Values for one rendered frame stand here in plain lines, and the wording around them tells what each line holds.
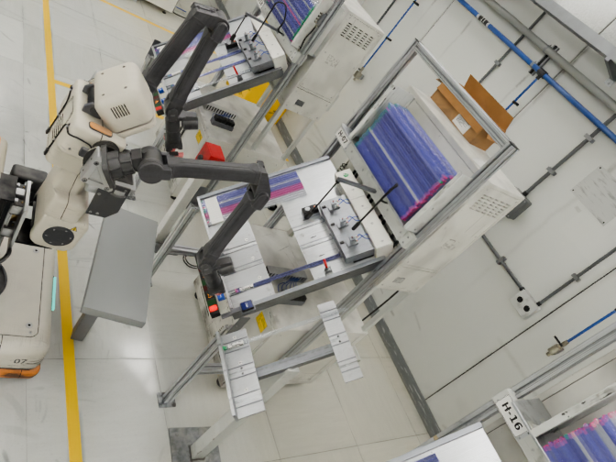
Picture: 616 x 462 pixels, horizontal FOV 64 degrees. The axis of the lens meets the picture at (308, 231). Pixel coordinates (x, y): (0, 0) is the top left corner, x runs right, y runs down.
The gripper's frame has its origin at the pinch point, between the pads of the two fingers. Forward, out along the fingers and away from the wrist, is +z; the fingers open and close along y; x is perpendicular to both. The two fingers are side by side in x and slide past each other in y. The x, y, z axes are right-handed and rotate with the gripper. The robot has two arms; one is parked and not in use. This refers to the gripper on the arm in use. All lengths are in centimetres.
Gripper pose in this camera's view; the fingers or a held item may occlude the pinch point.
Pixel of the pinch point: (218, 293)
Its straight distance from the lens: 213.4
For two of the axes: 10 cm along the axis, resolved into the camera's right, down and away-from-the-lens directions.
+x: -9.4, 3.1, -1.5
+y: -3.4, -7.4, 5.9
